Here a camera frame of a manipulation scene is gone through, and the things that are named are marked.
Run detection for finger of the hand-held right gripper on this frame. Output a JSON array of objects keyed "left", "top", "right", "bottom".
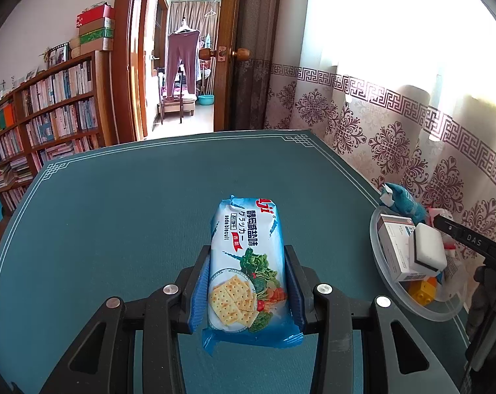
[{"left": 432, "top": 214, "right": 496, "bottom": 261}]

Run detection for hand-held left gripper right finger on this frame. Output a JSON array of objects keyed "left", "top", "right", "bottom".
[{"left": 284, "top": 244, "right": 462, "bottom": 394}]

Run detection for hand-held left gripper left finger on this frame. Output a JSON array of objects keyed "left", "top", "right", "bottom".
[{"left": 39, "top": 244, "right": 212, "bottom": 394}]

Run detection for white printed plastic packet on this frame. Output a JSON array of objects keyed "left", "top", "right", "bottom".
[{"left": 440, "top": 250, "right": 467, "bottom": 289}]

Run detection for white sponge with black layer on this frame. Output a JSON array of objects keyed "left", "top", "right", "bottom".
[{"left": 409, "top": 222, "right": 449, "bottom": 275}]

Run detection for clear plastic bowl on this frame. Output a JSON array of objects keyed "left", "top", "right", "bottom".
[{"left": 370, "top": 203, "right": 468, "bottom": 323}]

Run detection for blue cracker packet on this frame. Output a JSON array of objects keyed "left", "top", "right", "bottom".
[{"left": 201, "top": 195, "right": 305, "bottom": 357}]

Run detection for blue towel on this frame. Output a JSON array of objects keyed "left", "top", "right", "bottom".
[{"left": 380, "top": 183, "right": 430, "bottom": 225}]

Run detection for orange and yellow toy block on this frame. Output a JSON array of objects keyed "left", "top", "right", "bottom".
[{"left": 408, "top": 277, "right": 438, "bottom": 305}]

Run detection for white medicine box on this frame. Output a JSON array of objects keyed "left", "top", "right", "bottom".
[{"left": 377, "top": 213, "right": 439, "bottom": 283}]

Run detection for patterned white curtain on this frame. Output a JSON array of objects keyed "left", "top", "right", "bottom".
[{"left": 264, "top": 0, "right": 496, "bottom": 257}]

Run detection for wooden stool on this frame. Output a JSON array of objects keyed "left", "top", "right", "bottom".
[{"left": 158, "top": 94, "right": 196, "bottom": 124}]

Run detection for wooden bookshelf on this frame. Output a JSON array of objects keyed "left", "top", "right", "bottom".
[{"left": 0, "top": 51, "right": 118, "bottom": 214}]

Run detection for shelved books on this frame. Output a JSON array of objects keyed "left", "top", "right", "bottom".
[{"left": 0, "top": 61, "right": 101, "bottom": 210}]

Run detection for hanging mauve pants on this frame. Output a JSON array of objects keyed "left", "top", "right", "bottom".
[{"left": 166, "top": 29, "right": 202, "bottom": 100}]

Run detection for wooden door with knob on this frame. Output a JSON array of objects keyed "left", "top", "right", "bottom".
[{"left": 114, "top": 0, "right": 151, "bottom": 143}]

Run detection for grey brown curtain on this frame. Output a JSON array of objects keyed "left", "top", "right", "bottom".
[{"left": 232, "top": 0, "right": 284, "bottom": 131}]

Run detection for beige cardboard box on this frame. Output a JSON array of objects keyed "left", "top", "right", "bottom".
[{"left": 79, "top": 38, "right": 114, "bottom": 55}]

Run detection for framed photo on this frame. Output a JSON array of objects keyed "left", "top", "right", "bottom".
[{"left": 47, "top": 43, "right": 71, "bottom": 69}]

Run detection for green cardboard box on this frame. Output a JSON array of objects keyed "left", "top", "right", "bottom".
[{"left": 79, "top": 29, "right": 116, "bottom": 46}]

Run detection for tan cardboard box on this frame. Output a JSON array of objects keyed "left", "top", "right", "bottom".
[{"left": 78, "top": 18, "right": 116, "bottom": 36}]

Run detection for red cardboard box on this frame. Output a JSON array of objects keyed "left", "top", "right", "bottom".
[{"left": 76, "top": 5, "right": 116, "bottom": 26}]

